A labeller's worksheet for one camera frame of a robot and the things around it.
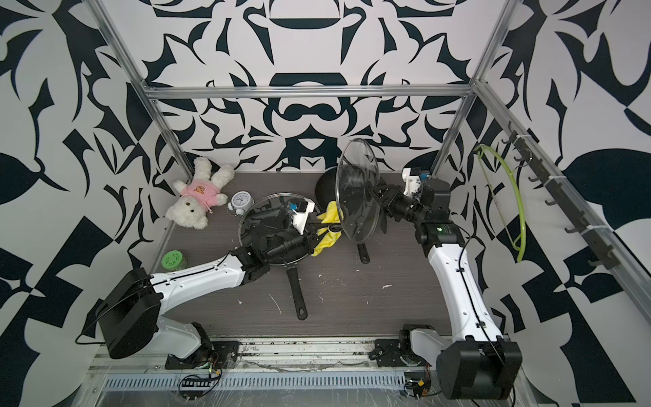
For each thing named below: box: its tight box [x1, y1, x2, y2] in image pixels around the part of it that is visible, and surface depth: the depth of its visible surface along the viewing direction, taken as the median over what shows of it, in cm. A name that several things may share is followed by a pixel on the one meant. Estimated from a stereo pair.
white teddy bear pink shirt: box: [165, 156, 235, 230], surface depth 104 cm
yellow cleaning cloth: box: [311, 200, 344, 257], surface depth 73 cm
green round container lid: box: [161, 250, 184, 271], surface depth 91 cm
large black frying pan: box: [238, 193, 319, 321], surface depth 69 cm
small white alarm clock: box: [226, 189, 256, 218], surface depth 107 cm
